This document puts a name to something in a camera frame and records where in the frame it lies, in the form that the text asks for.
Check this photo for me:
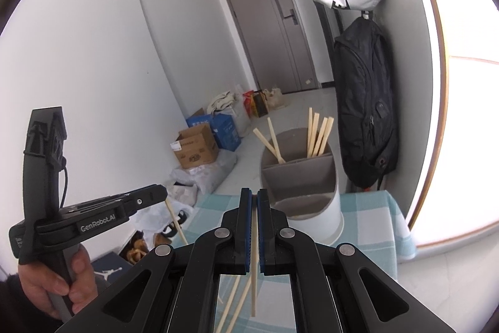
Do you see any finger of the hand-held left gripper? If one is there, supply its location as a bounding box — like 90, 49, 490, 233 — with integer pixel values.
121, 184, 168, 217

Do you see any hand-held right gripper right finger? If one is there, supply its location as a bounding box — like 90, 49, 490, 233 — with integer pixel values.
257, 188, 457, 333

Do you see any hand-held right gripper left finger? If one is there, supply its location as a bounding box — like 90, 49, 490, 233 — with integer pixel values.
55, 188, 251, 333

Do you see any white utensil holder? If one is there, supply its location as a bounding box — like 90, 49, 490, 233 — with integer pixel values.
259, 127, 346, 245

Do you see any person's left forearm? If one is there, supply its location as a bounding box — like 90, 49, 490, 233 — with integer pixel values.
0, 272, 63, 333

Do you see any person's left hand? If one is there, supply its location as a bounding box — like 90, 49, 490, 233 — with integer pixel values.
17, 244, 98, 319

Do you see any translucent plastic bag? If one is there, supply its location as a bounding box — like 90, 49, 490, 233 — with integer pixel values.
133, 200, 196, 237

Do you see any white parcel bag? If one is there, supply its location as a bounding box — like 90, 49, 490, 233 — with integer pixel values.
166, 181, 199, 207

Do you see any black and white sneaker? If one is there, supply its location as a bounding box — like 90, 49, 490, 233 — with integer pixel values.
160, 214, 188, 237

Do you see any grey parcel bag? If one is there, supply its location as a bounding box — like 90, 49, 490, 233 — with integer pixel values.
172, 151, 238, 197

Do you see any dark blue shoe box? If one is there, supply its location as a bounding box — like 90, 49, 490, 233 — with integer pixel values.
88, 249, 135, 281

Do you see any blue cardboard box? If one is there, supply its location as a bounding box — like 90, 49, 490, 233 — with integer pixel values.
186, 112, 242, 151

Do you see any teal checked tablecloth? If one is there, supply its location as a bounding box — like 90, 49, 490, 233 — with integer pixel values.
172, 189, 418, 333

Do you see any white plastic container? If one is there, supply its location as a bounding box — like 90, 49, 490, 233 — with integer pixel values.
230, 99, 252, 139

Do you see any white canvas bag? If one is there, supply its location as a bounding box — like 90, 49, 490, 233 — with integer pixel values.
206, 91, 238, 116

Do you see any yellow and red bag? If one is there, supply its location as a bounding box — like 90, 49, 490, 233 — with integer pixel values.
244, 89, 269, 118

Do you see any beige tote bag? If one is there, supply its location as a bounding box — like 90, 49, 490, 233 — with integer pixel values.
263, 87, 291, 110

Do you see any black backpack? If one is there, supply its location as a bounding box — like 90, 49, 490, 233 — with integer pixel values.
333, 16, 400, 189

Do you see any grey door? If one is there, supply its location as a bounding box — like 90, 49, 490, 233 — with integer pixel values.
216, 0, 320, 95

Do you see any black cable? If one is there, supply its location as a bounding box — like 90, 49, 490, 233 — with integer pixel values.
58, 164, 70, 209

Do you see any window with wooden frame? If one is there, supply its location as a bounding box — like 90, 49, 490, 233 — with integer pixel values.
390, 0, 499, 259

